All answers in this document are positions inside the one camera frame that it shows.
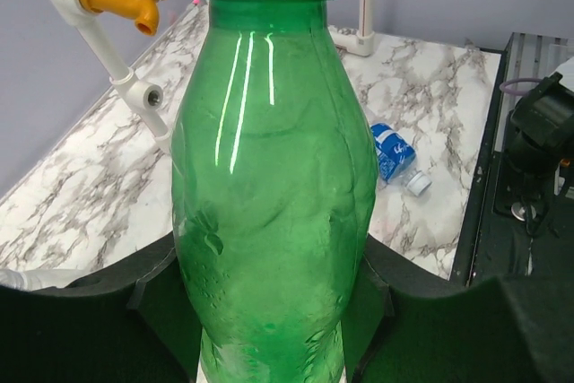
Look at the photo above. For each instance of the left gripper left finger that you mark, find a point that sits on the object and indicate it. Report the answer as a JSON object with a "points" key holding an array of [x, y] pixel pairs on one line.
{"points": [[129, 322]]}

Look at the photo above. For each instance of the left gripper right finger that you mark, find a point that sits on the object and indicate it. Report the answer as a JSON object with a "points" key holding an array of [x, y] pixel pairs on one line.
{"points": [[404, 324]]}

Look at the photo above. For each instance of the blue label clear bottle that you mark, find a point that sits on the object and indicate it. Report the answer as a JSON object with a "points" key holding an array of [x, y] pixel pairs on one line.
{"points": [[397, 159]]}

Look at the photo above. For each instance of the green plastic bottle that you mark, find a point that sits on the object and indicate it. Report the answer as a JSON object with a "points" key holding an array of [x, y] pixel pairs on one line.
{"points": [[273, 186]]}

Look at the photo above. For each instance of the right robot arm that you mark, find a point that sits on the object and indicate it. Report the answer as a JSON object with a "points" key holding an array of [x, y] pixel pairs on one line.
{"points": [[543, 120]]}

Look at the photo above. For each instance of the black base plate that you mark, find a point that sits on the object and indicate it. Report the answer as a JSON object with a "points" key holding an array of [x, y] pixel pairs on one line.
{"points": [[495, 238]]}

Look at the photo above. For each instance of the white pipe frame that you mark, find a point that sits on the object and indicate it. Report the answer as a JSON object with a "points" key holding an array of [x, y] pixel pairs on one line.
{"points": [[137, 93]]}

